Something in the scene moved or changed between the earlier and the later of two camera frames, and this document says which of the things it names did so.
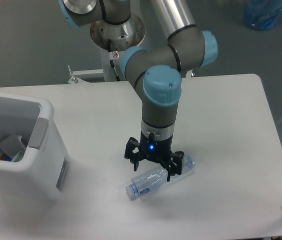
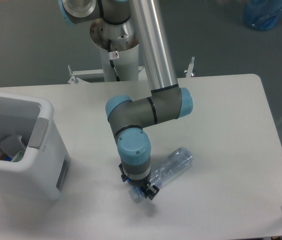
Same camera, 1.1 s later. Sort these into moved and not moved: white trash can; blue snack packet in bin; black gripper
Moved: black gripper
Not moved: blue snack packet in bin; white trash can
